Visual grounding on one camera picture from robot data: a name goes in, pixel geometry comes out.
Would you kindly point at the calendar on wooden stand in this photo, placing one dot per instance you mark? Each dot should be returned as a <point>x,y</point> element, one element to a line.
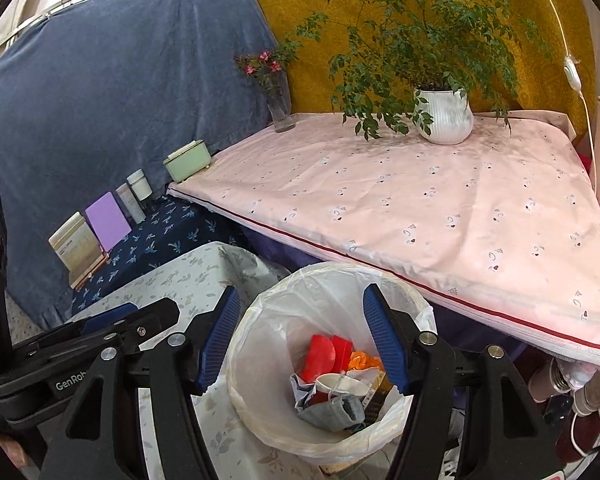
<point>78,248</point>

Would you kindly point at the white paper sheet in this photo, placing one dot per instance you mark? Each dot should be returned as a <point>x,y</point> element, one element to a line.
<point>329,413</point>

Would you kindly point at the blue hanging blanket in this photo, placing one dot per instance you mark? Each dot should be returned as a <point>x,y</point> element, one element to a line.
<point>100,90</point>

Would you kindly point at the red paper packet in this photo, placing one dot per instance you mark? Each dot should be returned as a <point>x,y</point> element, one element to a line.
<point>327,354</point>

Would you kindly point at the glass vase with red flowers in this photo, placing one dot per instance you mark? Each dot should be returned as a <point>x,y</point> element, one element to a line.
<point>268,71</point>

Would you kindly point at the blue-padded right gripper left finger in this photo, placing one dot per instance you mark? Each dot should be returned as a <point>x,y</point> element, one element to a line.
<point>99,436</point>

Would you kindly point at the floral light tablecloth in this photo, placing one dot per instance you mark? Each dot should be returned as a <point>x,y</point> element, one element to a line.
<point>195,281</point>

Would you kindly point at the mustard yellow hanging cloth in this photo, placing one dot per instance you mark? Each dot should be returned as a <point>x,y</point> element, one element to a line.
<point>563,81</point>

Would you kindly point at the orange snack wrapper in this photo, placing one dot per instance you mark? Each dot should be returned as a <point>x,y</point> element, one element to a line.
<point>360,360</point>

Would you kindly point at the white cosmetic jar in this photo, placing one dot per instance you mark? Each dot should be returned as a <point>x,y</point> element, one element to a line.
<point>140,185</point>

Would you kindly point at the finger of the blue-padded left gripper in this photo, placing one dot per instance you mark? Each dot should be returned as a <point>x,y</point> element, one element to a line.
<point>95,323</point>

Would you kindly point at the purple card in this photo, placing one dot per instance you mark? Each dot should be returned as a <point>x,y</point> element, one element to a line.
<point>107,221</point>

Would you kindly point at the mint green box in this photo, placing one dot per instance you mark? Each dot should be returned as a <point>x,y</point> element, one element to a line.
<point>187,160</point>

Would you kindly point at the white cosmetic tube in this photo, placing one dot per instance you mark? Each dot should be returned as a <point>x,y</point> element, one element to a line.
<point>132,205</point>

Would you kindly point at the pink bedsheet cover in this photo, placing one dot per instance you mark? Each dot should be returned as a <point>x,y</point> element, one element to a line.
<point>503,228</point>

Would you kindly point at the person's hand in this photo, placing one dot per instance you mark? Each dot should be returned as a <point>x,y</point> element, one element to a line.
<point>19,458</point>

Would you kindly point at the white trash bin with liner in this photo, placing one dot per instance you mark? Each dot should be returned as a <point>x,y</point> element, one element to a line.
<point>304,341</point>

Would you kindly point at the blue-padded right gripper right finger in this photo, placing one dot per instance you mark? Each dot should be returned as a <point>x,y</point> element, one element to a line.
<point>504,435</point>

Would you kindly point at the green potted plant white pot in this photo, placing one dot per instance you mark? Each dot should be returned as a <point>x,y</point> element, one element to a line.
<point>399,52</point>

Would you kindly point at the navy floral cloth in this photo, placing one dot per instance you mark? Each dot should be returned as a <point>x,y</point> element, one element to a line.
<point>176,227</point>

